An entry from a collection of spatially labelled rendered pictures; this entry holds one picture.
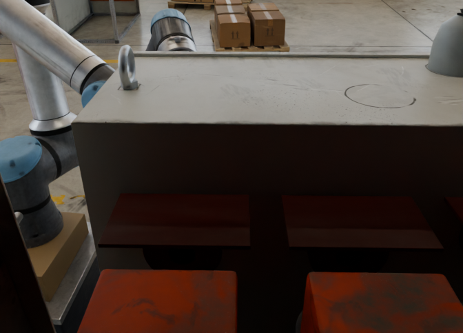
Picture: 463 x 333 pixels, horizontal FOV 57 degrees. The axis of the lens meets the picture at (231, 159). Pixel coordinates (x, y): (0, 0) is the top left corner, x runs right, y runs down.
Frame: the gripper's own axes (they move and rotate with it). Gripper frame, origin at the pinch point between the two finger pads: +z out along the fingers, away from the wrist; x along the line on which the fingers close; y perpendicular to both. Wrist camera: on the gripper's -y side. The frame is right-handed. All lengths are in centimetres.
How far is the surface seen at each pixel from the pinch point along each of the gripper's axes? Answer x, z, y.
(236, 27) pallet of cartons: -188, -345, -105
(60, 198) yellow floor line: -161, -126, 60
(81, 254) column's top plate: -54, -19, 29
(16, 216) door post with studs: 14.4, 19.5, 22.2
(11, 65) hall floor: -225, -363, 126
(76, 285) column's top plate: -51, -9, 30
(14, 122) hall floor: -190, -233, 102
